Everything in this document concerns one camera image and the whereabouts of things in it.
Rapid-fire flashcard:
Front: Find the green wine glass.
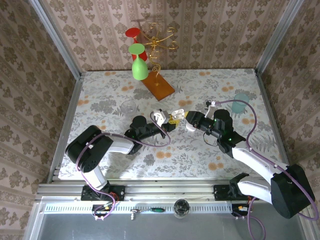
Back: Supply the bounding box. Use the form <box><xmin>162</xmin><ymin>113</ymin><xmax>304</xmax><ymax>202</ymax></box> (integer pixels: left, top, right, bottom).
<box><xmin>128</xmin><ymin>43</ymin><xmax>150</xmax><ymax>81</ymax></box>

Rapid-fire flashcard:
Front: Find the black connector block with wires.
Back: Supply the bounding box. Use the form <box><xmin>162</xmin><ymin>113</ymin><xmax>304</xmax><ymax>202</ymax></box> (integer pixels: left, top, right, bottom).
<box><xmin>91</xmin><ymin>204</ymin><xmax>113</xmax><ymax>218</ymax></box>
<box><xmin>231</xmin><ymin>203</ymin><xmax>251</xmax><ymax>218</ymax></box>

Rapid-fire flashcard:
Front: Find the floral tablecloth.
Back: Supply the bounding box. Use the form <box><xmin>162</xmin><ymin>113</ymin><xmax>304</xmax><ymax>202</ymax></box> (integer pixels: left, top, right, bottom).
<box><xmin>58</xmin><ymin>68</ymin><xmax>285</xmax><ymax>181</ymax></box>

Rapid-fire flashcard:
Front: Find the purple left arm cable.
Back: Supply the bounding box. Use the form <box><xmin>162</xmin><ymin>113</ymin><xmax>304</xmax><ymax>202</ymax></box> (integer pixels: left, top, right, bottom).
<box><xmin>76</xmin><ymin>112</ymin><xmax>172</xmax><ymax>221</ymax></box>

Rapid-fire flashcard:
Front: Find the aluminium side rail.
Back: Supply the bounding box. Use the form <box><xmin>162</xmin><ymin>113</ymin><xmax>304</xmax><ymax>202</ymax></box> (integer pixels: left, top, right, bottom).
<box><xmin>253</xmin><ymin>68</ymin><xmax>310</xmax><ymax>201</ymax></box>
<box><xmin>46</xmin><ymin>72</ymin><xmax>86</xmax><ymax>185</ymax></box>

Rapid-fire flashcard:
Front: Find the gold wire rack wooden base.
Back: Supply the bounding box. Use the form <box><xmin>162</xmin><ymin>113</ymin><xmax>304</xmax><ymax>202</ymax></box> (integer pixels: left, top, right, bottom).
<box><xmin>139</xmin><ymin>21</ymin><xmax>180</xmax><ymax>102</ymax></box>

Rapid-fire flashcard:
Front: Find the clear plastic cup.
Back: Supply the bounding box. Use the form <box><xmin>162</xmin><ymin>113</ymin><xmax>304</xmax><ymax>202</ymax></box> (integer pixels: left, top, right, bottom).
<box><xmin>119</xmin><ymin>99</ymin><xmax>138</xmax><ymax>115</ymax></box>

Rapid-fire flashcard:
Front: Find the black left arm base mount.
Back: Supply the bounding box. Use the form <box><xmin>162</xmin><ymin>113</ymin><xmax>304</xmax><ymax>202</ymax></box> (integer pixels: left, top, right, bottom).
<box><xmin>81</xmin><ymin>184</ymin><xmax>126</xmax><ymax>202</ymax></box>

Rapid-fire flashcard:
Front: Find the teal translucent cup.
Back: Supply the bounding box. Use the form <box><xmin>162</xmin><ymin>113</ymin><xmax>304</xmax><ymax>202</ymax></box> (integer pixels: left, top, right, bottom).
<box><xmin>231</xmin><ymin>93</ymin><xmax>250</xmax><ymax>115</ymax></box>

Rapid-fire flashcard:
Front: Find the white slotted cable duct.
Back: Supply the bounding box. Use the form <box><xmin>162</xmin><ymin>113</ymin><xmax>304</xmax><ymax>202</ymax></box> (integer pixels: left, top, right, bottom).
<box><xmin>42</xmin><ymin>201</ymin><xmax>236</xmax><ymax>214</ymax></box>

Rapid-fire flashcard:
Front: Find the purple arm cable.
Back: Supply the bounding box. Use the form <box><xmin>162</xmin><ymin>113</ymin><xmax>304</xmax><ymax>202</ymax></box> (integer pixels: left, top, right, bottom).
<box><xmin>215</xmin><ymin>99</ymin><xmax>316</xmax><ymax>240</ymax></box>
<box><xmin>76</xmin><ymin>112</ymin><xmax>172</xmax><ymax>221</ymax></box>

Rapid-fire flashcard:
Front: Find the aluminium frame post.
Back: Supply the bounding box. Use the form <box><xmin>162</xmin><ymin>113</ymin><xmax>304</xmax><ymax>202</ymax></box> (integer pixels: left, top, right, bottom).
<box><xmin>28</xmin><ymin>0</ymin><xmax>83</xmax><ymax>80</ymax></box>
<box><xmin>256</xmin><ymin>0</ymin><xmax>305</xmax><ymax>76</ymax></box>

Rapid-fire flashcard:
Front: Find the aluminium cross rail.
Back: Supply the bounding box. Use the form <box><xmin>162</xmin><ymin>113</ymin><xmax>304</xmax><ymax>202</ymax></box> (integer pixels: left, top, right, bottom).
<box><xmin>34</xmin><ymin>177</ymin><xmax>310</xmax><ymax>202</ymax></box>

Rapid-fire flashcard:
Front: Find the green handled ratchet screwdriver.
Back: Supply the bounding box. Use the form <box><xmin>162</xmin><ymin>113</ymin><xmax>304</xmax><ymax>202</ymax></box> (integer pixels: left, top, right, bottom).
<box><xmin>130</xmin><ymin>207</ymin><xmax>166</xmax><ymax>221</ymax></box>

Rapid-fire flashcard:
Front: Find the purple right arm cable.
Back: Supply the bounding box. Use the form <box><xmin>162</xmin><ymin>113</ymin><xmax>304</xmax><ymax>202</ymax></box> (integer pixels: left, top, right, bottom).
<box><xmin>215</xmin><ymin>99</ymin><xmax>316</xmax><ymax>240</ymax></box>

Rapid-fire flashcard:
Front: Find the red wine glass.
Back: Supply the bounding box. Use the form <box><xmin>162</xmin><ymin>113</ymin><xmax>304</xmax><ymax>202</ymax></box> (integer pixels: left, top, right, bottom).
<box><xmin>124</xmin><ymin>27</ymin><xmax>148</xmax><ymax>62</ymax></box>

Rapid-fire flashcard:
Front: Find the grey metal shelf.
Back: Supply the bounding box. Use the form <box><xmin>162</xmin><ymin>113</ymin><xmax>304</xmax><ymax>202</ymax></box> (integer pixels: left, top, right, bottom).
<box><xmin>24</xmin><ymin>199</ymin><xmax>320</xmax><ymax>240</ymax></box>

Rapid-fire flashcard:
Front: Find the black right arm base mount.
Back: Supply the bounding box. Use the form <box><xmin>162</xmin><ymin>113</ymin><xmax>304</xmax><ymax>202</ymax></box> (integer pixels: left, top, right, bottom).
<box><xmin>213</xmin><ymin>184</ymin><xmax>260</xmax><ymax>202</ymax></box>

